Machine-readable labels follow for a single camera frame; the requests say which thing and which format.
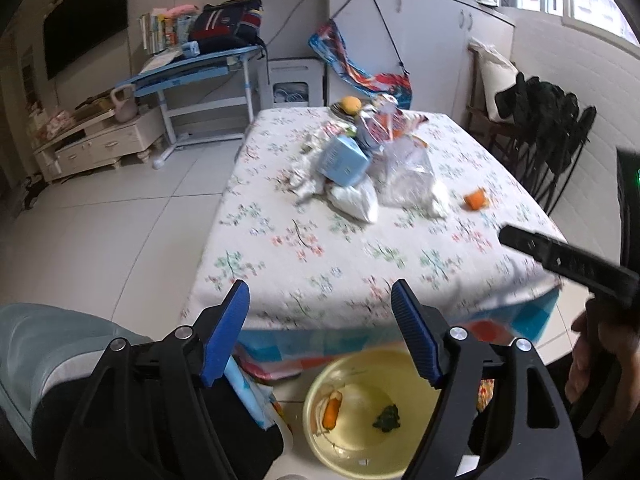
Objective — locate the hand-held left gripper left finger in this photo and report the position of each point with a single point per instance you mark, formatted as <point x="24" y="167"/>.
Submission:
<point x="227" y="330"/>

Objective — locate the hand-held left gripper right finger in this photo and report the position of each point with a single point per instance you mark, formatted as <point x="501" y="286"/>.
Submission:
<point x="415" y="330"/>

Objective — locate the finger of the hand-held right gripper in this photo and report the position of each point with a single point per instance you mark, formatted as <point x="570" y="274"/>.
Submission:
<point x="560" y="257"/>

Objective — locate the yellow plastic basin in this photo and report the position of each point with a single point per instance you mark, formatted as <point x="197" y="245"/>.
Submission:
<point x="360" y="452"/>

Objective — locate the white plastic bag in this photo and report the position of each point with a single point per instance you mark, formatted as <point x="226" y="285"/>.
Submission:
<point x="355" y="202"/>

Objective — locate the colourful printed shoulder bag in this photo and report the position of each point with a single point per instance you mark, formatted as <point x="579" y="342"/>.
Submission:
<point x="360" y="75"/>

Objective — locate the person's right hand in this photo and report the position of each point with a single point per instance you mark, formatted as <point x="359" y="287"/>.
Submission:
<point x="577" y="360"/>

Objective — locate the light blue printed cloth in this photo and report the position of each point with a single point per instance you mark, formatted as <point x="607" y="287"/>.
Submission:
<point x="250" y="400"/>

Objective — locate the green vegetable scrap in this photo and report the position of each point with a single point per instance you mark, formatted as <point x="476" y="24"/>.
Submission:
<point x="387" y="417"/>

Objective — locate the white floral tablecloth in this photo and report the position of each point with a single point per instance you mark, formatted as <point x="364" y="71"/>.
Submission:
<point x="350" y="260"/>

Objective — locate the small orange carrot piece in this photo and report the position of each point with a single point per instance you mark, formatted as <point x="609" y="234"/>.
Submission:
<point x="475" y="200"/>

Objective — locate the carrot piece with peel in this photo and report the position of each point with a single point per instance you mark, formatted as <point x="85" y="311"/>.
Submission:
<point x="330" y="410"/>

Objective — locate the black jackets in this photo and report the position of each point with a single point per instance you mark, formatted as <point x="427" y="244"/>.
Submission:
<point x="540" y="110"/>

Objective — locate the clear plastic bag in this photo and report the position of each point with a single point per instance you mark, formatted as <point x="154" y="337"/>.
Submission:
<point x="407" y="175"/>

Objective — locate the wooden chair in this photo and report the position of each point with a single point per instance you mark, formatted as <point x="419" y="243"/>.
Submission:
<point x="477" y="120"/>

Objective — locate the crumpled white paper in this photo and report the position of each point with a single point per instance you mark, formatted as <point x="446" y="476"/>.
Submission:
<point x="305" y="175"/>

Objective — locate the grey green padded chair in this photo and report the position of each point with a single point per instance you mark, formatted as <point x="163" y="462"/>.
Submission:
<point x="45" y="350"/>

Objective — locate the light blue carton box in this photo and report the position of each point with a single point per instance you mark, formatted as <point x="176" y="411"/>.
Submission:
<point x="342" y="160"/>

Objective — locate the cream chair cushion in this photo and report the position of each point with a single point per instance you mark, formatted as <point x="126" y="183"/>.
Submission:
<point x="492" y="80"/>

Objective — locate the red white snack packet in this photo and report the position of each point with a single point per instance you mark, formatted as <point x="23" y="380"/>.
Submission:
<point x="385" y="125"/>

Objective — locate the cream television cabinet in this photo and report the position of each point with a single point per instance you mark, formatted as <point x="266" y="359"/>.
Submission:
<point x="100" y="145"/>

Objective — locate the pink kettlebell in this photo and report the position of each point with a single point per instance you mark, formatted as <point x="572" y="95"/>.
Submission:
<point x="122" y="107"/>

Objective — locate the white cabinet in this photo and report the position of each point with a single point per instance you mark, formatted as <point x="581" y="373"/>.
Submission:
<point x="430" y="35"/>

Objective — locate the small white appliance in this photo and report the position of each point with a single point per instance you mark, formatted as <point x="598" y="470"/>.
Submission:
<point x="295" y="72"/>

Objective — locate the blue children's desk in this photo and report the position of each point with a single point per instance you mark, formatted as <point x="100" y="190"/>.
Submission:
<point x="200" y="62"/>

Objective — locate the dark striped backpack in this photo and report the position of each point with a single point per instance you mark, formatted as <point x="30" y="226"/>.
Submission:
<point x="225" y="25"/>

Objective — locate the row of books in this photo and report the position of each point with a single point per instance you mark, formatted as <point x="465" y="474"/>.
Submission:
<point x="160" y="30"/>

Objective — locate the black wall television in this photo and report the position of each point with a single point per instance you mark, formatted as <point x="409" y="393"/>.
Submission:
<point x="80" y="25"/>

